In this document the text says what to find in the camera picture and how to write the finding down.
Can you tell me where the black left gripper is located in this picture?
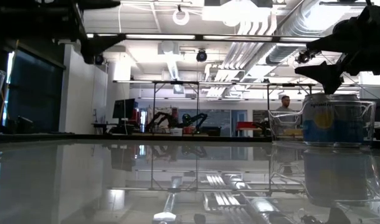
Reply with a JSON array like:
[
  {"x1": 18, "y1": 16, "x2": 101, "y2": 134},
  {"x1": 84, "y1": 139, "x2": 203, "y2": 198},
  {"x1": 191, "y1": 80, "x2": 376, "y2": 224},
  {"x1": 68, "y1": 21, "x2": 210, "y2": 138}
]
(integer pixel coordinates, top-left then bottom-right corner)
[{"x1": 51, "y1": 0, "x2": 127, "y2": 65}]

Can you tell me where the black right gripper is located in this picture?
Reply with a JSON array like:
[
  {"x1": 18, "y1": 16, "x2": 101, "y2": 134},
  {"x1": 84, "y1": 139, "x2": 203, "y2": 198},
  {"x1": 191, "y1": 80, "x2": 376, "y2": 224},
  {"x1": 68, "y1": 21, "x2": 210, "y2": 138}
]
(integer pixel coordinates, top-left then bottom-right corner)
[{"x1": 294, "y1": 4, "x2": 380, "y2": 95}]

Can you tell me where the person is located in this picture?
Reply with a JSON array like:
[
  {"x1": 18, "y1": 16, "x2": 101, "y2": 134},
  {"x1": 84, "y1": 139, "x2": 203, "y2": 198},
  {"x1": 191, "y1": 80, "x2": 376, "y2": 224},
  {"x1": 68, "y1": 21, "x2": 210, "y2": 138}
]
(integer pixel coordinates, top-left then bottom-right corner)
[{"x1": 275, "y1": 95, "x2": 299, "y2": 113}]

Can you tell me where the black computer monitor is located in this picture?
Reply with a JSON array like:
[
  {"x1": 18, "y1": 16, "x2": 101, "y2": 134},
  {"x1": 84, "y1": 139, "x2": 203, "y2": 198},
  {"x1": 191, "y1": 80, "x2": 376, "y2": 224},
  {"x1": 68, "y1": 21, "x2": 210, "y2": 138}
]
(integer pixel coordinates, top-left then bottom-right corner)
[{"x1": 112, "y1": 98, "x2": 136, "y2": 119}]

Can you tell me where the black ceiling camera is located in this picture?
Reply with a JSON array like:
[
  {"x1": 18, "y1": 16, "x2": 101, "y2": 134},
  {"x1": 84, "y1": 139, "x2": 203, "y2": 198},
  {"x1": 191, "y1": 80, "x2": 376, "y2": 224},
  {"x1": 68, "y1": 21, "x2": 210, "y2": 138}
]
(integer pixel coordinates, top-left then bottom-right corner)
[{"x1": 295, "y1": 49, "x2": 315, "y2": 65}]

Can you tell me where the silver ventilation duct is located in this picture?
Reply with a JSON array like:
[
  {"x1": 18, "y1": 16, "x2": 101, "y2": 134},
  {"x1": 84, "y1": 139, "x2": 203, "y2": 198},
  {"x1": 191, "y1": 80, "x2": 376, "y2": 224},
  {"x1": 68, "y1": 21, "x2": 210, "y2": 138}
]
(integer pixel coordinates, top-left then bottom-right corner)
[{"x1": 265, "y1": 0, "x2": 337, "y2": 65}]

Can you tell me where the black metal frame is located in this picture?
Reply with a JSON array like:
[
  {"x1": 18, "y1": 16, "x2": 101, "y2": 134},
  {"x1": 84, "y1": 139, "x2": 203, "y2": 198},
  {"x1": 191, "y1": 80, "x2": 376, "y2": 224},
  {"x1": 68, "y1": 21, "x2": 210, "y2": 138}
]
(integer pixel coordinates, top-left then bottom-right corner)
[
  {"x1": 266, "y1": 82, "x2": 313, "y2": 110},
  {"x1": 151, "y1": 80, "x2": 200, "y2": 125}
]

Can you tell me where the white ceiling ring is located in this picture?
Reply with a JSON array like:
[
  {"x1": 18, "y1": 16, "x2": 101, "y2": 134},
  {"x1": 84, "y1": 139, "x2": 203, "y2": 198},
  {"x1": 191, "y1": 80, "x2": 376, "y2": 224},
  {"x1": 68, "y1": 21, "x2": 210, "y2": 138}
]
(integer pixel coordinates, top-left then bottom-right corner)
[{"x1": 172, "y1": 6, "x2": 191, "y2": 26}]

